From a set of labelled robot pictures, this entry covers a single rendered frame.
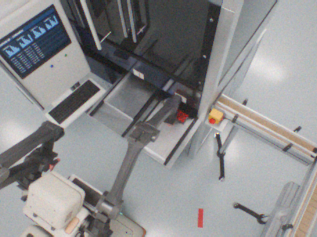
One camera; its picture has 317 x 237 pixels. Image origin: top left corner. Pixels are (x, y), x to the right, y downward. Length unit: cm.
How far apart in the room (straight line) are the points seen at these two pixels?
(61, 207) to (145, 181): 146
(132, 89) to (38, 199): 102
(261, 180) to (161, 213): 99
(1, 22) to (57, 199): 93
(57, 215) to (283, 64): 288
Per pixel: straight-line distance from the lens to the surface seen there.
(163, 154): 167
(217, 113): 165
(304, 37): 376
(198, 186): 254
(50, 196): 120
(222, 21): 108
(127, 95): 188
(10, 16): 160
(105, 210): 124
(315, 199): 177
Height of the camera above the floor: 247
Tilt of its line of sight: 64 degrees down
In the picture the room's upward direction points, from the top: 5 degrees counter-clockwise
